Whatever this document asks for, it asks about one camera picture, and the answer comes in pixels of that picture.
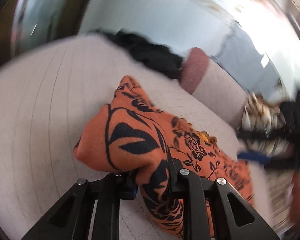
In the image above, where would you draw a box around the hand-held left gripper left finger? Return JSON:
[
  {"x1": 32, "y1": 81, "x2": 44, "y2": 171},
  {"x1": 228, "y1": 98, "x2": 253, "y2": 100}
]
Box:
[{"x1": 21, "y1": 172, "x2": 138, "y2": 240}]

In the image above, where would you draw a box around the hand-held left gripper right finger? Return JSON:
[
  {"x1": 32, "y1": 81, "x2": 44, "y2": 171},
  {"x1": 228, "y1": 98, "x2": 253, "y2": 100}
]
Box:
[{"x1": 166, "y1": 152, "x2": 281, "y2": 240}]

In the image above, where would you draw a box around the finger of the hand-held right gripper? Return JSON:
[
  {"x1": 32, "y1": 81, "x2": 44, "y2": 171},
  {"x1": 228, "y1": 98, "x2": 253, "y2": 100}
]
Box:
[
  {"x1": 237, "y1": 151, "x2": 292, "y2": 172},
  {"x1": 236, "y1": 127, "x2": 290, "y2": 144}
]

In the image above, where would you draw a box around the orange black floral blouse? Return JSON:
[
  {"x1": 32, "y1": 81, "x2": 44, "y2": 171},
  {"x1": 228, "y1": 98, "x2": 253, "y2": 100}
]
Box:
[{"x1": 73, "y1": 75, "x2": 255, "y2": 239}]

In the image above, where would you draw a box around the black clothes pile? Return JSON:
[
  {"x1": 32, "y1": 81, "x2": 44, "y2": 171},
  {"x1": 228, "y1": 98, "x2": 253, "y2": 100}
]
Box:
[{"x1": 87, "y1": 29, "x2": 185, "y2": 79}]

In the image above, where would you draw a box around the blue-grey pillow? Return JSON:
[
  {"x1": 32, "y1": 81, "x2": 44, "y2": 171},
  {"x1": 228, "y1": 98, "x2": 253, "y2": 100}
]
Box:
[{"x1": 210, "y1": 21, "x2": 286, "y2": 98}]

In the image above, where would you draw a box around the pink bolster cushion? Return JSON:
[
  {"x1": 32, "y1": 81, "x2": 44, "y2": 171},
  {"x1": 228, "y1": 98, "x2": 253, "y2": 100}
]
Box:
[{"x1": 179, "y1": 47, "x2": 248, "y2": 128}]

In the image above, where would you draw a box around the wooden door with glass pane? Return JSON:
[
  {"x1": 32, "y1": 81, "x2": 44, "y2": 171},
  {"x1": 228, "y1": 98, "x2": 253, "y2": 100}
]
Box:
[{"x1": 0, "y1": 0, "x2": 100, "y2": 68}]

